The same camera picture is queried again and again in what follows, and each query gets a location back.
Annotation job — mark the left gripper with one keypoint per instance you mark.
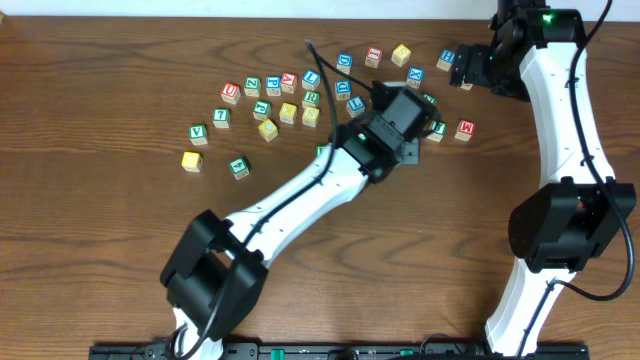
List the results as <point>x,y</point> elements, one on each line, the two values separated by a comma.
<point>431,111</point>

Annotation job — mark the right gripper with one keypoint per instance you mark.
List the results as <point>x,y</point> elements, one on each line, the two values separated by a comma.
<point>478,54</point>

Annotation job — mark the green r block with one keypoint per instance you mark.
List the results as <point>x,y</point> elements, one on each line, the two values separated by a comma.
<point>310,99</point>
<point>319,150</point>

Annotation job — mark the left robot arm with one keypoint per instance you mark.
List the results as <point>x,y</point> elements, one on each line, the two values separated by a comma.
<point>217,270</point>

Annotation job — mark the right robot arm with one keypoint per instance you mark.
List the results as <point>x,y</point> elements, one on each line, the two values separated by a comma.
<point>538,54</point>

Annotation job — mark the blue 2 block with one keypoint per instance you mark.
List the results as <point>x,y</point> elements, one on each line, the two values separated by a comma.
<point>466,86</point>

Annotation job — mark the blue H block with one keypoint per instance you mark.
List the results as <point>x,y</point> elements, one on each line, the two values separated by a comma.
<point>446,59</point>

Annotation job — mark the green J block right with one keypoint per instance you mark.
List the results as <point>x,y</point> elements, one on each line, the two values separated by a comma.
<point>437,130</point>

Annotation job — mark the green j block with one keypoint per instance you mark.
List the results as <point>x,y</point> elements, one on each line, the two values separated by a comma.
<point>262,110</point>
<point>437,130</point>

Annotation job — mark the green N block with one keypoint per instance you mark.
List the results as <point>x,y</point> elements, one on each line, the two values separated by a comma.
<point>431,99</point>

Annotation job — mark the red M block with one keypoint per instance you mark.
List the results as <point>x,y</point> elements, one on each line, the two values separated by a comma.
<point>465,130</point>

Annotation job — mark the blue X block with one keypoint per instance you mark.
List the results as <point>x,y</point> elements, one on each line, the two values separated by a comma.
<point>415,77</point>

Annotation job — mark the blue L block lower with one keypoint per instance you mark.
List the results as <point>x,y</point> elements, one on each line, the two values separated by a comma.
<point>355,106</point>

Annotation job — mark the blue l block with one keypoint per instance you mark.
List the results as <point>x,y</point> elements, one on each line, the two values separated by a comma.
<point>355,106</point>
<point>311,80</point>

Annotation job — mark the yellow block top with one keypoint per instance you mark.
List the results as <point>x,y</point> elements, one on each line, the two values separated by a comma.
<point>401,55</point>

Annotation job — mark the blue D block lower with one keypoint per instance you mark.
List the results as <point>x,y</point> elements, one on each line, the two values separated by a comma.
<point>343,90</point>

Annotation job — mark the blue d block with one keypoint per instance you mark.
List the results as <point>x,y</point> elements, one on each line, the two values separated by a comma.
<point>344,63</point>
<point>343,90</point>

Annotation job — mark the red I block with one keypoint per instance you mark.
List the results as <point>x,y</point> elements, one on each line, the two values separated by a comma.
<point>373,57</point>

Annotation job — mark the yellow S block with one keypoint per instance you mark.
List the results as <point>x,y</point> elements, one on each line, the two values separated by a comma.
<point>310,116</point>

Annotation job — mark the blue D block upper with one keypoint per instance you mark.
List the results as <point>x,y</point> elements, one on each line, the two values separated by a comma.
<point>344,63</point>

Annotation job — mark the blue L block upper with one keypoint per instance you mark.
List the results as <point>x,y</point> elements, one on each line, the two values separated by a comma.
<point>311,80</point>

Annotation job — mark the yellow K block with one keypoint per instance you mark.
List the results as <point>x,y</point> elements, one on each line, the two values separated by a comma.
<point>288,113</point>

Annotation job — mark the red A block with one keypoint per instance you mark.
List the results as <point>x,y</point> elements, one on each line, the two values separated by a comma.
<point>289,82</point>

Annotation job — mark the yellow C block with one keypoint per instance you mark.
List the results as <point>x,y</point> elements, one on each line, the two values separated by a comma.
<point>268,130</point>

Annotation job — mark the blue P block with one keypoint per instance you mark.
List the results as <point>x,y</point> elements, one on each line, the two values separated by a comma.
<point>273,85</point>

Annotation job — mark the green J block left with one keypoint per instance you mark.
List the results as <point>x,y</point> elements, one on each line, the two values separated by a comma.
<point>262,110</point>

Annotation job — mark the green 4 block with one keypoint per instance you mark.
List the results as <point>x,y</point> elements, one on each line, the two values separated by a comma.
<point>239,168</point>

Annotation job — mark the green Z block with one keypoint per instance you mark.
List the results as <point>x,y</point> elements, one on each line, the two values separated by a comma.
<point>252,86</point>

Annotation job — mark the red U block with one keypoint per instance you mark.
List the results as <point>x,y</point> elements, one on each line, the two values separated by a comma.
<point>231,93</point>

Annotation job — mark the green 7 block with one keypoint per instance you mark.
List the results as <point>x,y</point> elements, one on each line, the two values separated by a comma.
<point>221,118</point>

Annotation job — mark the green V block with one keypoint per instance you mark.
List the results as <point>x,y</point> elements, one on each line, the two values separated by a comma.
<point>198,135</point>

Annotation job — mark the yellow G block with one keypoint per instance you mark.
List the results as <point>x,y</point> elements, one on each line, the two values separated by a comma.
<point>192,161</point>

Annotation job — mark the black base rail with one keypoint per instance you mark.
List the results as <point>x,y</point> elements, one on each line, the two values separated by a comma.
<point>250,351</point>

